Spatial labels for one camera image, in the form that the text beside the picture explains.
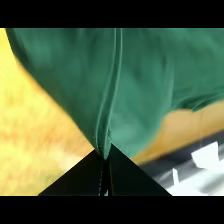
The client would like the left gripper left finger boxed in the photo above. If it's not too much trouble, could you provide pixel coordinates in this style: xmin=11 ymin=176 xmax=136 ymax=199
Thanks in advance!
xmin=38 ymin=149 xmax=106 ymax=197

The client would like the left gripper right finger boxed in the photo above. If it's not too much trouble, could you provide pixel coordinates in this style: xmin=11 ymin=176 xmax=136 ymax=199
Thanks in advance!
xmin=107 ymin=143 xmax=172 ymax=197

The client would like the green T-shirt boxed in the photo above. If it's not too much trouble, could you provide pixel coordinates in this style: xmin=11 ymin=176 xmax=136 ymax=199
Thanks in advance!
xmin=5 ymin=27 xmax=224 ymax=161

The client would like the silver frame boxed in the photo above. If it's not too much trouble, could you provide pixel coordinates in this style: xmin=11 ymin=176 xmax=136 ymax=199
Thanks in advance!
xmin=139 ymin=131 xmax=224 ymax=197

